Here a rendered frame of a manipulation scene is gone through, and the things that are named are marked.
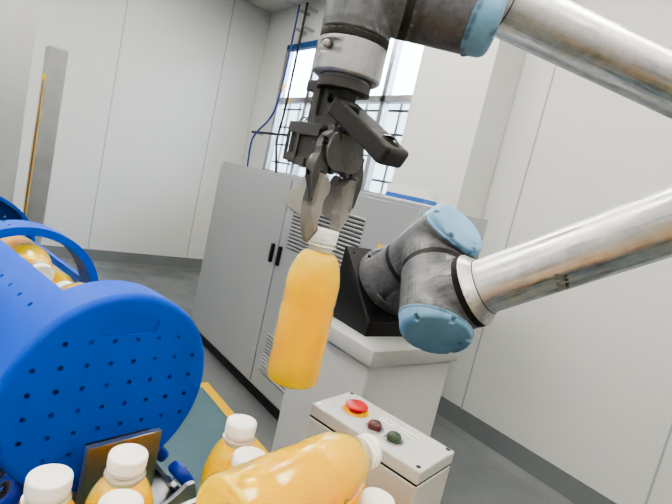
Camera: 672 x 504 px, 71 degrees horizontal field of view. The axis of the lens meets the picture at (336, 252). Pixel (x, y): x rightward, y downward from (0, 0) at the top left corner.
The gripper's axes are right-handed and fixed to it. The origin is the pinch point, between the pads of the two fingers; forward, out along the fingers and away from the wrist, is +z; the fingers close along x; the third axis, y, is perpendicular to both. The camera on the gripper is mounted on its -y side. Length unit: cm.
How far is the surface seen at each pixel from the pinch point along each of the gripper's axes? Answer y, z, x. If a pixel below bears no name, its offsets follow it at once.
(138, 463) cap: -2.0, 25.2, 22.4
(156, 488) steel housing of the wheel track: 14.6, 43.8, 8.2
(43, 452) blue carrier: 15.9, 33.5, 24.6
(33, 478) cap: 0.1, 25.0, 31.3
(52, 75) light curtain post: 158, -23, -15
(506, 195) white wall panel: 85, -26, -269
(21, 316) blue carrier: 22.2, 17.7, 27.0
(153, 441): 10.9, 32.7, 12.6
